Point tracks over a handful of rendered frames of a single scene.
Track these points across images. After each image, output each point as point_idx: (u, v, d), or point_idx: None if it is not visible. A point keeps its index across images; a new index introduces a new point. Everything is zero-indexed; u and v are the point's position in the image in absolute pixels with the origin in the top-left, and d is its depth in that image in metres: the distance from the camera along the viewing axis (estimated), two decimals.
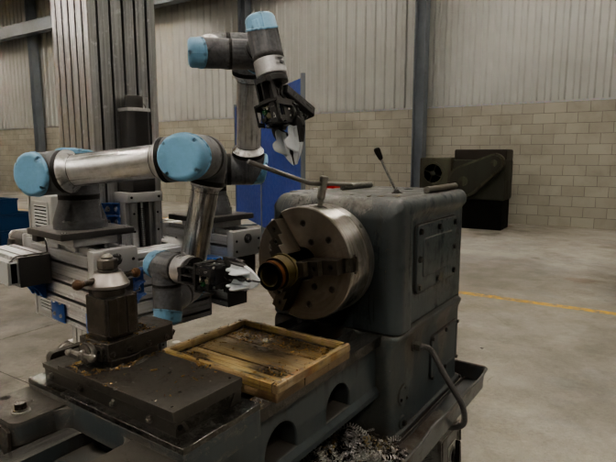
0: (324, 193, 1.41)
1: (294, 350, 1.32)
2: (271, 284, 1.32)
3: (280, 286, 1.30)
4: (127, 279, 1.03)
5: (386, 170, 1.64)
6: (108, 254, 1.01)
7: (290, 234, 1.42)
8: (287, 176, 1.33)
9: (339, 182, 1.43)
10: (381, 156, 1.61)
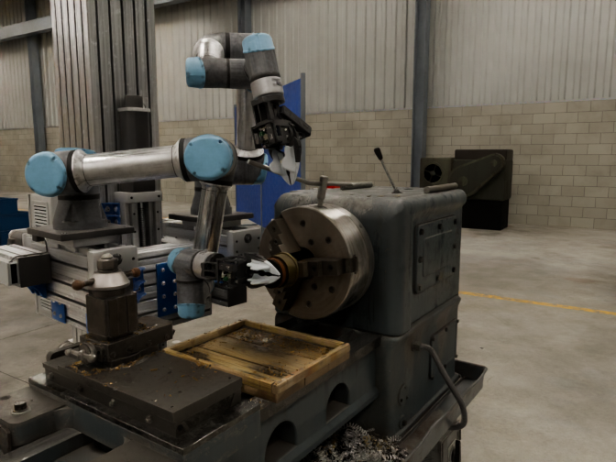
0: (324, 193, 1.41)
1: (294, 350, 1.32)
2: (271, 282, 1.32)
3: (279, 284, 1.30)
4: (127, 279, 1.03)
5: (386, 170, 1.64)
6: (108, 254, 1.01)
7: (290, 234, 1.42)
8: None
9: (339, 182, 1.43)
10: (381, 156, 1.61)
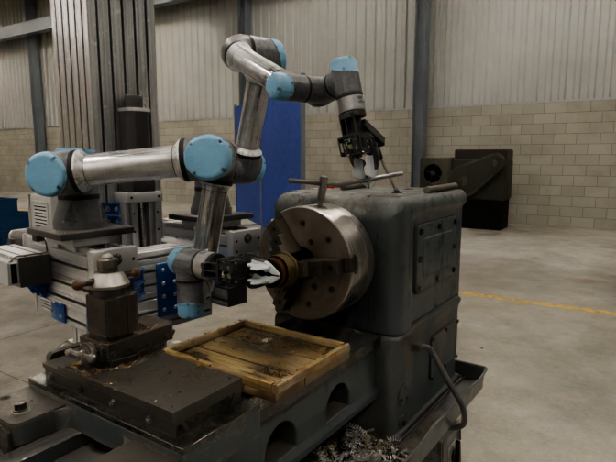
0: (319, 192, 1.42)
1: (294, 350, 1.32)
2: (271, 281, 1.32)
3: (279, 283, 1.30)
4: (127, 279, 1.03)
5: (386, 170, 1.64)
6: (108, 254, 1.01)
7: (290, 234, 1.42)
8: (363, 181, 1.45)
9: (304, 180, 1.39)
10: (381, 156, 1.61)
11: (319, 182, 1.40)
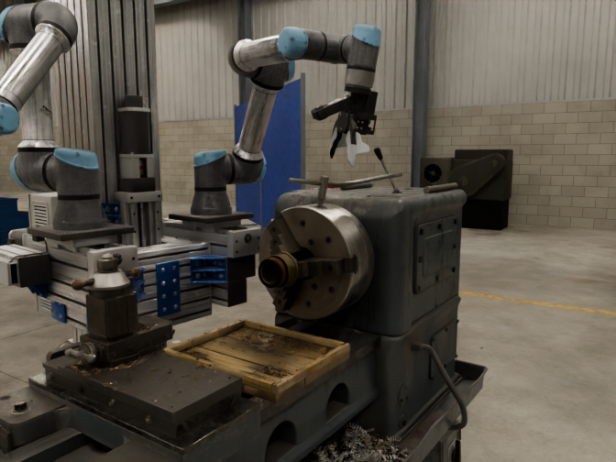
0: (319, 192, 1.42)
1: (294, 350, 1.32)
2: (271, 281, 1.32)
3: (279, 283, 1.30)
4: (127, 279, 1.03)
5: (386, 170, 1.64)
6: (108, 254, 1.01)
7: (290, 234, 1.42)
8: (363, 181, 1.45)
9: (305, 180, 1.39)
10: (381, 156, 1.61)
11: (320, 182, 1.40)
